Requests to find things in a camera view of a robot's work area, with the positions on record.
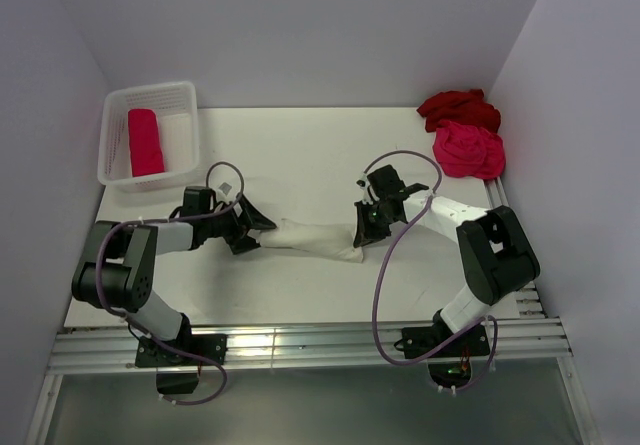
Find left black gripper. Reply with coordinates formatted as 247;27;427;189
202;193;275;254

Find white t shirt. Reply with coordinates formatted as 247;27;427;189
257;219;364;263

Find white plastic basket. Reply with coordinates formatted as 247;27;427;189
97;81;202;192

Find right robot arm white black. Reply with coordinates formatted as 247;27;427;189
353;165;540;355

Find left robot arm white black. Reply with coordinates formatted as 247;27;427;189
71;184;277;364

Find rolled pink t shirt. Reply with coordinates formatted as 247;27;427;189
127;108;165;177

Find dark red t shirt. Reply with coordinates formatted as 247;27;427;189
417;89;501;133

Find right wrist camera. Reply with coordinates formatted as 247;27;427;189
356;176;372;204

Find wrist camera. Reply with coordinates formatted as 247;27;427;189
356;176;372;204
215;182;235;201

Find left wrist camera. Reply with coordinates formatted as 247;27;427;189
215;182;235;201

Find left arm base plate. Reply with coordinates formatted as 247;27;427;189
134;323;228;397

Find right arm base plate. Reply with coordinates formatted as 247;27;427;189
394;325;490;360

